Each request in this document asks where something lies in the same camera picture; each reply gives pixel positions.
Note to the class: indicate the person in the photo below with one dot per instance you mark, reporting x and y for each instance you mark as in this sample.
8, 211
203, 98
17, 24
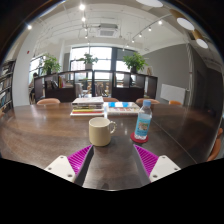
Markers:
33, 86

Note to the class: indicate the low dark shelf unit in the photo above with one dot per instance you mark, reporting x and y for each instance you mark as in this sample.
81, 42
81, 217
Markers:
63, 94

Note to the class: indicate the clear blue-capped water bottle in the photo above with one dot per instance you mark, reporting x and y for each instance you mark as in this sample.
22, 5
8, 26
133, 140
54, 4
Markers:
143, 121

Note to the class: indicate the ceiling lights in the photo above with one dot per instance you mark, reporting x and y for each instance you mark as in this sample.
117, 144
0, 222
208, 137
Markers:
185, 24

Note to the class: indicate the blue-covered book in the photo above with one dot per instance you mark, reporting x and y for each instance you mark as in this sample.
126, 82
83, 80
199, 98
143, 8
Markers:
121, 108

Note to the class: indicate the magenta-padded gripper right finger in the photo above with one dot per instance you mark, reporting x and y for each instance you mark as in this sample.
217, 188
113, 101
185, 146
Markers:
163, 167

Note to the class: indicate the flat round red coaster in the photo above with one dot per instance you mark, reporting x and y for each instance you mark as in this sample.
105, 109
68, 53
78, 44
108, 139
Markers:
133, 138

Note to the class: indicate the white wall radiator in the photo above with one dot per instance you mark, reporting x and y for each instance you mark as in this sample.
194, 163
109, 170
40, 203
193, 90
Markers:
172, 93

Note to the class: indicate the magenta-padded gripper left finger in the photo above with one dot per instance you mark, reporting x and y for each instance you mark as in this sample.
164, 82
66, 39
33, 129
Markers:
61, 167

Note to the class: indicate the stack of books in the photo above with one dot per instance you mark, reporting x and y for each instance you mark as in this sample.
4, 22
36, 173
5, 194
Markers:
87, 106

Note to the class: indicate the ceiling air conditioner unit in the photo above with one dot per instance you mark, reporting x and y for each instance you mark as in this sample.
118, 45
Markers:
107, 30

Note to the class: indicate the cream ceramic mug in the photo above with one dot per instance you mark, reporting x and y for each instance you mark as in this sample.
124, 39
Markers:
99, 132

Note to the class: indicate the tall dark bookshelf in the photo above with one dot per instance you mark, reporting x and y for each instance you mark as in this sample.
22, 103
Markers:
6, 86

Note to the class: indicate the green potted plant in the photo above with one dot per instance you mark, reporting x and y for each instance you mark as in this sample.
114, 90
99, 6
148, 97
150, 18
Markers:
50, 64
135, 62
89, 60

